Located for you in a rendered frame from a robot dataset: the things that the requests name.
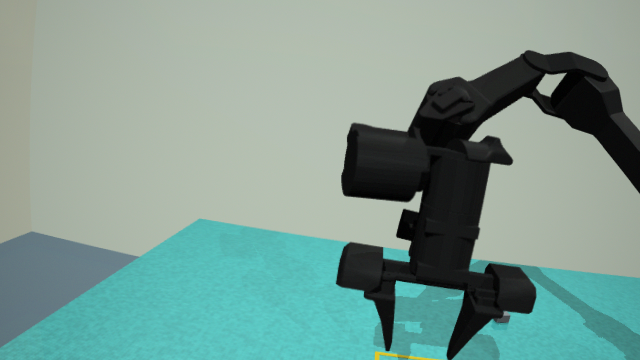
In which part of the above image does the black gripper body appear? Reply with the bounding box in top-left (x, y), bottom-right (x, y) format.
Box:
top-left (336, 202), bottom-right (537, 314)

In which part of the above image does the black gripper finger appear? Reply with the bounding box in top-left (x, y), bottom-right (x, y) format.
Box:
top-left (364, 285), bottom-right (396, 351)
top-left (446, 291), bottom-right (504, 360)

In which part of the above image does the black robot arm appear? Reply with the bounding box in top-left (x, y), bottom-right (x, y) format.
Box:
top-left (341, 50), bottom-right (640, 214)

